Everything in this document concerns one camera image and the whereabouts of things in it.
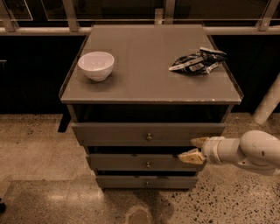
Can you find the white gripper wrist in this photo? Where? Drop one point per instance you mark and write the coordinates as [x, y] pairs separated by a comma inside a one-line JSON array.
[[212, 149]]

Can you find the grey top drawer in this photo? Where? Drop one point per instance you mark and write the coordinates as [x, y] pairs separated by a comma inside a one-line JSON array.
[[143, 134]]

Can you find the grey drawer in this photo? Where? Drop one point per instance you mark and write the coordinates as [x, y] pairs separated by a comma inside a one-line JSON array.
[[143, 134], [140, 162], [152, 182]]

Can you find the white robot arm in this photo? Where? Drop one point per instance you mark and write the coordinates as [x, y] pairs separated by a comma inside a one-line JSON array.
[[255, 151]]

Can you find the grey drawer cabinet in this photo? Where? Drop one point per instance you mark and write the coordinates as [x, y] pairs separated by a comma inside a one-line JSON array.
[[142, 89]]

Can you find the grey bottom drawer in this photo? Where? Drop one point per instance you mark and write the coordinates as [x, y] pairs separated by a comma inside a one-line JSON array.
[[152, 182]]

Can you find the grey middle drawer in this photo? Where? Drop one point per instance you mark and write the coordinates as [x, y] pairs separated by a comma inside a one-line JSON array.
[[140, 162]]

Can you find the black crumpled snack bag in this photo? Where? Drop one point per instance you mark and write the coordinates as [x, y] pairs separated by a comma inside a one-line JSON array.
[[204, 61]]

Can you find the white diagonal pole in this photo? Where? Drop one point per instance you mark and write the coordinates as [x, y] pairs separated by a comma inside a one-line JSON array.
[[268, 103]]

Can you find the white ceramic bowl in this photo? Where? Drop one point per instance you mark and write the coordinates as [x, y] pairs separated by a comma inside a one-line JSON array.
[[97, 66]]

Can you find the metal window railing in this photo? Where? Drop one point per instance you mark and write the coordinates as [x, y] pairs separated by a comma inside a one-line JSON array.
[[217, 17]]

